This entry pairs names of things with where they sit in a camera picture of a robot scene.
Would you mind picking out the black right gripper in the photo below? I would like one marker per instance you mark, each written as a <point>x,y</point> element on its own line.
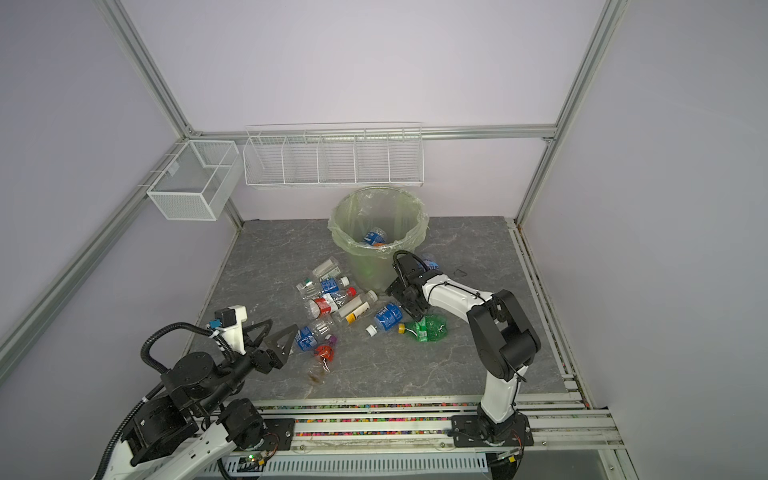
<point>396,288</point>

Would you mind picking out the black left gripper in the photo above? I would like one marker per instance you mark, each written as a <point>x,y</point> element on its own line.
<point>277,357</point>

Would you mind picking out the blue label bottle white cap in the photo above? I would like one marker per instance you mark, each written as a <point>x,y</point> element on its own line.
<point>389,316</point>

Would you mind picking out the red label small bottle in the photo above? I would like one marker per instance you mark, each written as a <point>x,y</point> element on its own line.
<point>323,357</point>

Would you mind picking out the green crushed plastic bottle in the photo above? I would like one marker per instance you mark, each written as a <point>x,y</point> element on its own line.
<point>430,328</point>

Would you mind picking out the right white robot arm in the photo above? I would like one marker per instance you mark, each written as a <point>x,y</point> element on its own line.
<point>504,338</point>

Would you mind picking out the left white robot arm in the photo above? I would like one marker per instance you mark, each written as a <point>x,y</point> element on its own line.
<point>194,417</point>

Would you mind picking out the green lined mesh waste bin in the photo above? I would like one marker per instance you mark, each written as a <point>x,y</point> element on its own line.
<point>371,224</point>

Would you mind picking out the clear bottle blue pink label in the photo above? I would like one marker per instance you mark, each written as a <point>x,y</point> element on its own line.
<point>429,261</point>

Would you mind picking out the red label clear bottle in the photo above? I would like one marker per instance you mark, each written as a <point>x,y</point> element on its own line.
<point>330,302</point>

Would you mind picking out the clear square bottle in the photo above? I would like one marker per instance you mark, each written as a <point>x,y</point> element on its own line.
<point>330,268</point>

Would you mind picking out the blue label bottle back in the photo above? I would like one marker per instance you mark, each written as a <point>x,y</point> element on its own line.
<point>312,288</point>

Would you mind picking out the small white mesh basket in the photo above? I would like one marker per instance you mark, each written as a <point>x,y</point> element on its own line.
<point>198,181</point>

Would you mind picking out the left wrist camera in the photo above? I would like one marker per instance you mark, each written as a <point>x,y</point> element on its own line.
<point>229,324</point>

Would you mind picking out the long white wire shelf basket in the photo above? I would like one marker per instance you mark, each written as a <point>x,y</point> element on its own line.
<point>334,154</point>

